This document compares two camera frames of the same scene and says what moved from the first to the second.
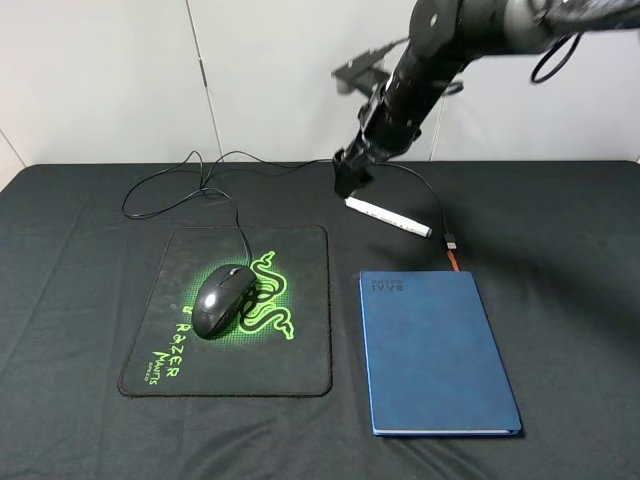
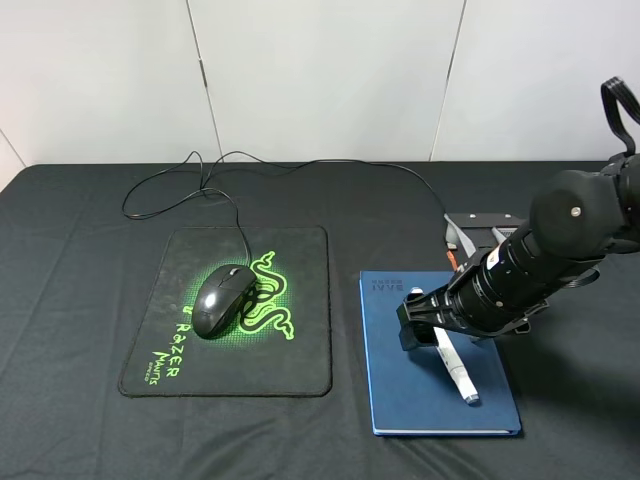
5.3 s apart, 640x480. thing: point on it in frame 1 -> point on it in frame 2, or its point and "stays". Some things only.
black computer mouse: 220,298 stays
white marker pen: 391,217 -> 456,368
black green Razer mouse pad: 281,346 stays
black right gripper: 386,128 -> 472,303
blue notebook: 434,365 stays
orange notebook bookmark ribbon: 453,260 stays
